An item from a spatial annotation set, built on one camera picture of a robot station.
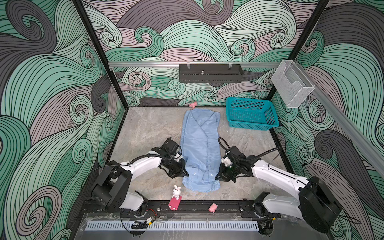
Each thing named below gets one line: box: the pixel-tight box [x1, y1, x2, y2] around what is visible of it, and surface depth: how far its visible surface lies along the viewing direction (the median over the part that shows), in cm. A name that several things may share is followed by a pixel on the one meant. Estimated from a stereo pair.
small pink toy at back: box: [188, 101, 198, 108], surface depth 122 cm
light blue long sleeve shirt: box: [180, 108, 222, 193], surface depth 94 cm
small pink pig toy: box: [208, 203, 219, 214], surface depth 74 cm
